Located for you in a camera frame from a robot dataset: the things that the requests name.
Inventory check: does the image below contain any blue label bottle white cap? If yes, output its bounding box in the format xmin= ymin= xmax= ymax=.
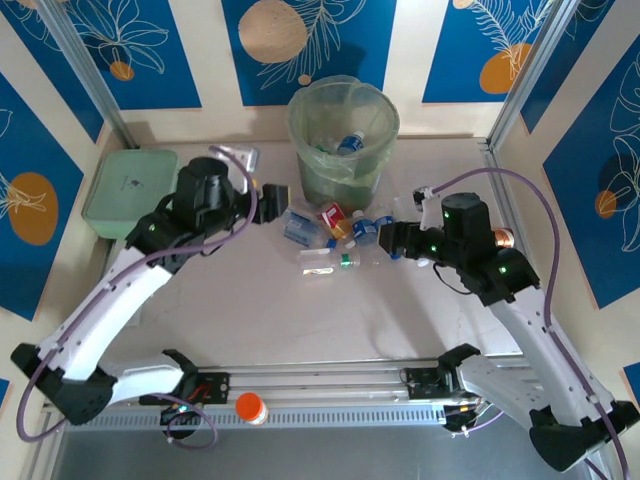
xmin=344 ymin=209 xmax=377 ymax=250

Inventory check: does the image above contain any clear bottle with blue cap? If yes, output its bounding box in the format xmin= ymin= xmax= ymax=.
xmin=279 ymin=202 xmax=337 ymax=250

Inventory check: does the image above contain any red label amber bottle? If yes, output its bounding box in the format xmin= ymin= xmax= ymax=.
xmin=315 ymin=201 xmax=354 ymax=239

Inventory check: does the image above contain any clear bottle with green cap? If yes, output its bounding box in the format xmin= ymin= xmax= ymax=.
xmin=298 ymin=248 xmax=362 ymax=277

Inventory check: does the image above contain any green translucent trash bin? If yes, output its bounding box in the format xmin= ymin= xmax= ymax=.
xmin=287 ymin=74 xmax=401 ymax=211

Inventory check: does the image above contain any green translucent bin liner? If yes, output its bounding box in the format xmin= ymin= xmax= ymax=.
xmin=285 ymin=73 xmax=401 ymax=181

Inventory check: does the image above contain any green lidded container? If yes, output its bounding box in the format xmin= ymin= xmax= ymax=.
xmin=81 ymin=148 xmax=181 ymax=240

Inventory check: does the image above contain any small controller board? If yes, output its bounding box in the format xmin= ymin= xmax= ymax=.
xmin=159 ymin=399 xmax=204 ymax=427
xmin=442 ymin=402 xmax=494 ymax=435

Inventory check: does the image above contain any white bottle with orange cap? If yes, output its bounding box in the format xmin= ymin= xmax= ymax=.
xmin=234 ymin=392 xmax=270 ymax=427

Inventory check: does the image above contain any grey metal panel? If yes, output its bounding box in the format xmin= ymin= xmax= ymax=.
xmin=29 ymin=427 xmax=609 ymax=480

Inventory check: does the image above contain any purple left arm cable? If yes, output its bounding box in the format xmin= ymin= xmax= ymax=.
xmin=18 ymin=144 xmax=261 ymax=450

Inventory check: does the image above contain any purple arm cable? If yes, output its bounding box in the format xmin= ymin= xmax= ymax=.
xmin=18 ymin=144 xmax=261 ymax=450
xmin=432 ymin=168 xmax=630 ymax=480

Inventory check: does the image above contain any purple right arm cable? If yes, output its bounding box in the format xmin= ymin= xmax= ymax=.
xmin=432 ymin=168 xmax=630 ymax=480

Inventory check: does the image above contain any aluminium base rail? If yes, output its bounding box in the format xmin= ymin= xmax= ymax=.
xmin=42 ymin=357 xmax=551 ymax=409

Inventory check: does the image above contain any aluminium frame post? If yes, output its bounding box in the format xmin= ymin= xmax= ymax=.
xmin=487 ymin=0 xmax=581 ymax=151
xmin=37 ymin=0 xmax=139 ymax=150

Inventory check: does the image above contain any grey slotted cable duct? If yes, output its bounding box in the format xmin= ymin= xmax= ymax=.
xmin=62 ymin=405 xmax=449 ymax=432

